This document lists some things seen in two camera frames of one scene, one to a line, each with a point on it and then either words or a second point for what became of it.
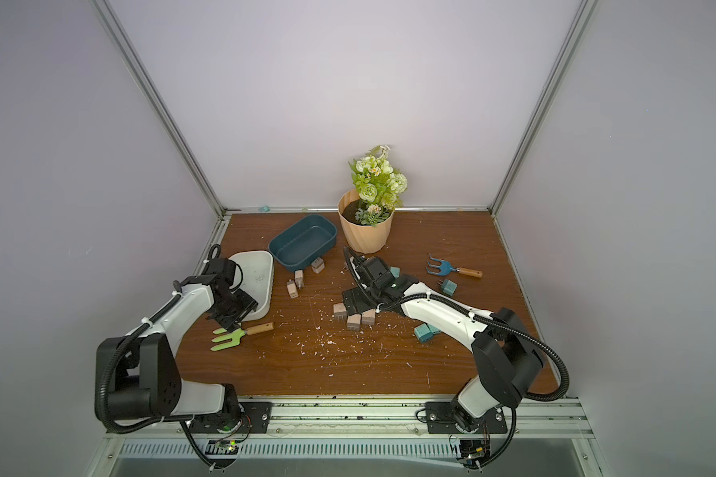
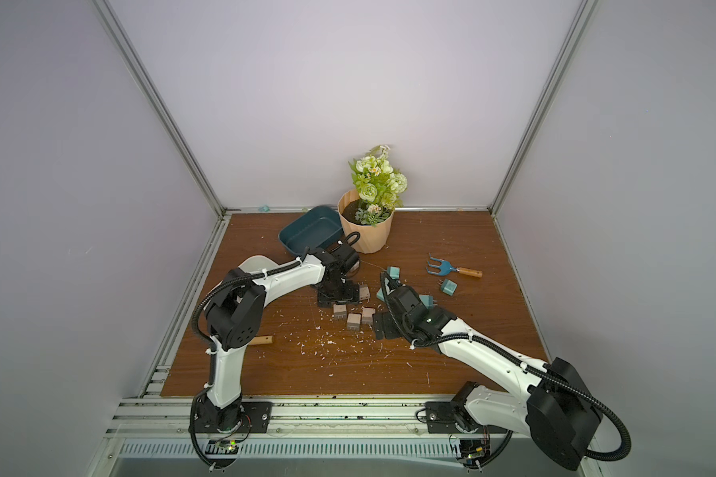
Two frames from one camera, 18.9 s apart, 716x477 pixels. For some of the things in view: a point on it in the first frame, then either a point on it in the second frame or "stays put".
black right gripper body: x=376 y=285 to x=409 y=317
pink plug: x=353 y=322 stays put
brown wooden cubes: x=369 y=317 stays put
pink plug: x=340 y=312 stays put
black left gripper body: x=238 y=307 to x=342 y=292
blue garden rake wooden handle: x=446 y=268 stays put
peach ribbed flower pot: x=361 y=238 stays put
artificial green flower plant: x=379 y=188 stays put
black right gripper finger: x=362 y=270 to x=391 y=288
